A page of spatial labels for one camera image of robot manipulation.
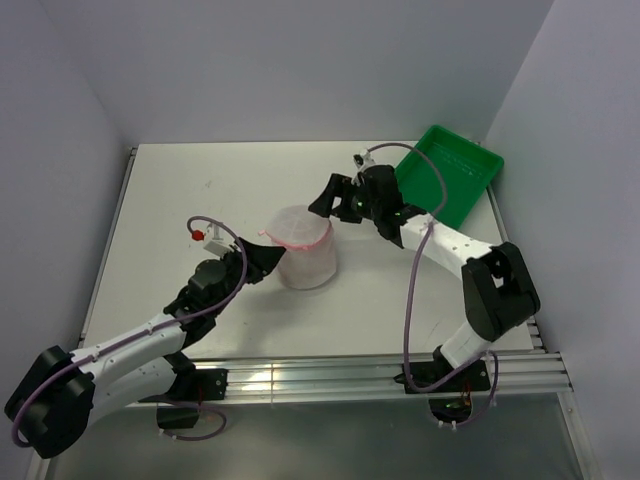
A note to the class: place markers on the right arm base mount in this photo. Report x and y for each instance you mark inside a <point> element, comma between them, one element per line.
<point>470,391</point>

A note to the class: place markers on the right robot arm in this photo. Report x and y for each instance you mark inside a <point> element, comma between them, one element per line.
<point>498,292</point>

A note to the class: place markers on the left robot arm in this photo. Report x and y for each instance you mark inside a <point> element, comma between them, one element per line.
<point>63,393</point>

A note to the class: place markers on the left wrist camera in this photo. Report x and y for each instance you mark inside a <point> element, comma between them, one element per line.
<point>212,240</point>

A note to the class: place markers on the aluminium mounting rail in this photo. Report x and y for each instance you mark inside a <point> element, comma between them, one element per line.
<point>359,378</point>

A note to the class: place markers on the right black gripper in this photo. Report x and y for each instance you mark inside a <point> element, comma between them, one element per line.
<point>337,187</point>

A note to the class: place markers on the green plastic tray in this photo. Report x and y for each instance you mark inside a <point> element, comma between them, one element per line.
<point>444,158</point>

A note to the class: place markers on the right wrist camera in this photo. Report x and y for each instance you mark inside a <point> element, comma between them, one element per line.
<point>363,160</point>

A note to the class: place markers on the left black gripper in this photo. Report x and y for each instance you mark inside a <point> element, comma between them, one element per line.
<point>262,259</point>

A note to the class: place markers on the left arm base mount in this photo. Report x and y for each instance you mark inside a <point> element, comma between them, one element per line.
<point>200,385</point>

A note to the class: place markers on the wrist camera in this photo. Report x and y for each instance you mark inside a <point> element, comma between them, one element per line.
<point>363,160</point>
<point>212,240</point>

